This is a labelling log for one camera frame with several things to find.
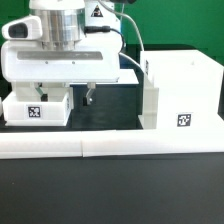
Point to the white marker sheet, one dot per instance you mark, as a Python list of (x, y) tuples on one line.
[(127, 76)]

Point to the white front drawer tray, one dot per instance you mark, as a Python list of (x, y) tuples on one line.
[(25, 110)]

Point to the white front barrier rail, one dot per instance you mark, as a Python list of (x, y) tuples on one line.
[(110, 143)]

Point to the white left edge block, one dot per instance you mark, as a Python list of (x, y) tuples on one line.
[(1, 107)]

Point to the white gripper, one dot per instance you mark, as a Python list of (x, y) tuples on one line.
[(94, 59)]

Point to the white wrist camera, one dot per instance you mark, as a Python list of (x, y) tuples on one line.
[(26, 28)]

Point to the white drawer cabinet box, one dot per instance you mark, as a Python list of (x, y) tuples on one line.
[(181, 90)]

